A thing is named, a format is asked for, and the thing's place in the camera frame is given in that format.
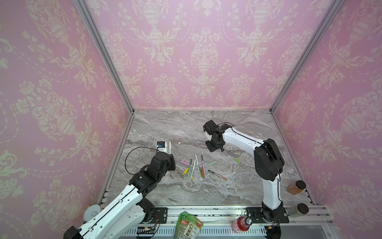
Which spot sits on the aluminium left corner post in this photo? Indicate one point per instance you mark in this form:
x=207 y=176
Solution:
x=101 y=47

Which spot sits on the clear jar black lid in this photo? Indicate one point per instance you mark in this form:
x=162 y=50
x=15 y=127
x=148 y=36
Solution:
x=298 y=210

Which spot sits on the orange pen cap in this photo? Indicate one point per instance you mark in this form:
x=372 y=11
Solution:
x=202 y=172

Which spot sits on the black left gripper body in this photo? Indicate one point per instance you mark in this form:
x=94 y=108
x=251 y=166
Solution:
x=170 y=166

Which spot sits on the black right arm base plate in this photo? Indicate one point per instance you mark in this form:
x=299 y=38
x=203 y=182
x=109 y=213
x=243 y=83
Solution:
x=260 y=215

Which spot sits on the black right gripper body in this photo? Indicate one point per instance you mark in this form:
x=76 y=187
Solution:
x=215 y=144

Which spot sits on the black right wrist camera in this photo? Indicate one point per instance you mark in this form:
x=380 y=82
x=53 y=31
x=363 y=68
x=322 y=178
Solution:
x=210 y=127

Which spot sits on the white pen yellow tip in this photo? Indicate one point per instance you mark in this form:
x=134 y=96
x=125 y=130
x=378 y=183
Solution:
x=193 y=169

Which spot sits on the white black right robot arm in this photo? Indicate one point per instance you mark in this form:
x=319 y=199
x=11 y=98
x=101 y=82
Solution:
x=267 y=159

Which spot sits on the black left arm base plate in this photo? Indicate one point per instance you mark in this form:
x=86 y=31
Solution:
x=159 y=215

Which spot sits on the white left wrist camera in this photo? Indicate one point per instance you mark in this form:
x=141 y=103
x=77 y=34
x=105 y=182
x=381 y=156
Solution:
x=162 y=146

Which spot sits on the aluminium right corner post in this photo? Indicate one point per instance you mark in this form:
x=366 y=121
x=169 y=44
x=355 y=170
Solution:
x=317 y=35

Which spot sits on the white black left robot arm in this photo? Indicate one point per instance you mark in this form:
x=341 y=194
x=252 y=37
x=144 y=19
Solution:
x=130 y=207

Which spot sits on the aluminium front rail frame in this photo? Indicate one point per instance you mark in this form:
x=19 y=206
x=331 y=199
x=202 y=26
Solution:
x=217 y=220

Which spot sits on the aluminium corner post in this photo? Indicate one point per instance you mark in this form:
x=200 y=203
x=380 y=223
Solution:
x=317 y=35
x=101 y=47

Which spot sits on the green snack bag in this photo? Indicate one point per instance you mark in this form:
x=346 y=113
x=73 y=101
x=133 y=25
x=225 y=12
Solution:
x=188 y=226

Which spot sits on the red emergency stop button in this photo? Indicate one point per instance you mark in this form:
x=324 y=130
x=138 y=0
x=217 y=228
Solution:
x=241 y=224

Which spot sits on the amber jar black lid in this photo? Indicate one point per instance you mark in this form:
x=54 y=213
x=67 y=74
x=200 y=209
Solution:
x=296 y=187

